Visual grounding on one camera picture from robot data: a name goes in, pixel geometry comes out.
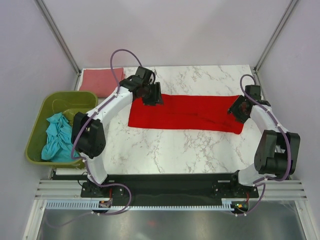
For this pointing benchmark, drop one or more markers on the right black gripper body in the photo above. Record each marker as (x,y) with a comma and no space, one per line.
(236,108)

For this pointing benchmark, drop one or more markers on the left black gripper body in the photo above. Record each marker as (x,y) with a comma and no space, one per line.
(151,94)

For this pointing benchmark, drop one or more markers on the red t shirt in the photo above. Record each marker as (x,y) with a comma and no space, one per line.
(186,112)

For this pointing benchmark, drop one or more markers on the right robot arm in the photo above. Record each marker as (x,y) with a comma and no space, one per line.
(277,152)

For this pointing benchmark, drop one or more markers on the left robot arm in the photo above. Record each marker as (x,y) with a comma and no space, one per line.
(88,129)

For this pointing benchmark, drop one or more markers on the folded pink t shirt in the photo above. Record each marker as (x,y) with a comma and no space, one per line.
(101,82)

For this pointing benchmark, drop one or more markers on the olive green laundry basket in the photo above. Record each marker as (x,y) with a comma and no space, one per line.
(68,103)

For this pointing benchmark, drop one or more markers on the teal t shirt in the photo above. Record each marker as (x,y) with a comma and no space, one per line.
(58,145)

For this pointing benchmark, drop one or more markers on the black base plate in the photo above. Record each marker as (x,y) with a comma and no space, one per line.
(167,189)

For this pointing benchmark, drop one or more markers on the white slotted cable duct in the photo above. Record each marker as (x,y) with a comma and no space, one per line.
(98,205)

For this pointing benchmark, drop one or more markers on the left aluminium frame post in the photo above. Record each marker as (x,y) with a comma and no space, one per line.
(57,34)

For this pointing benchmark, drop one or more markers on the aluminium frame post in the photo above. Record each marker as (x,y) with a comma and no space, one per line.
(292,5)
(57,34)

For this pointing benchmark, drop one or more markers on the right aluminium frame post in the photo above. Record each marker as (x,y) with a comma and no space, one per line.
(292,5)

